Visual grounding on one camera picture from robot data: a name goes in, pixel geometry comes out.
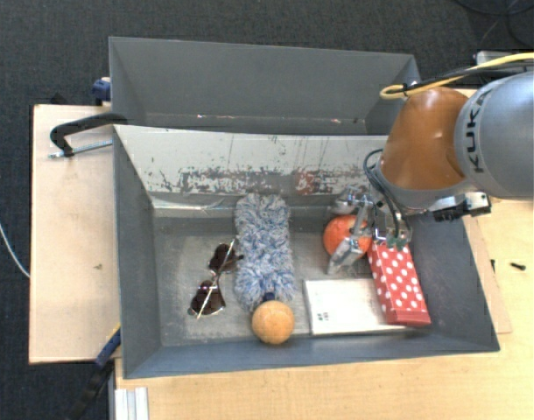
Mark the blue and white fluffy duster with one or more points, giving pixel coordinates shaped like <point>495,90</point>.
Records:
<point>263,243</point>

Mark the small black screw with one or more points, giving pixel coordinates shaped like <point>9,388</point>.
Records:
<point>518,266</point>

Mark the orange fruit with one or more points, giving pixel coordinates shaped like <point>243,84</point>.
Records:
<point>339,234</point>

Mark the dark lens sunglasses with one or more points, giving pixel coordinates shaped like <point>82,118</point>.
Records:
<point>214,282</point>

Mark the red white-dotted box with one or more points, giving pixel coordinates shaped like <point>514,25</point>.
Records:
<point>398,284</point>

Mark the yellow-orange ball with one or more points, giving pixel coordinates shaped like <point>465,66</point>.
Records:
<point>272,323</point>

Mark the grey metal bin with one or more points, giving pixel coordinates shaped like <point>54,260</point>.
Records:
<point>184,243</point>

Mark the white flat box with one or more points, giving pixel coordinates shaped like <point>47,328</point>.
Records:
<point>341,306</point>

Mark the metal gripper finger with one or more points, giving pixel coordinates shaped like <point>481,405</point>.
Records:
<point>339,258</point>
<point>359,248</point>

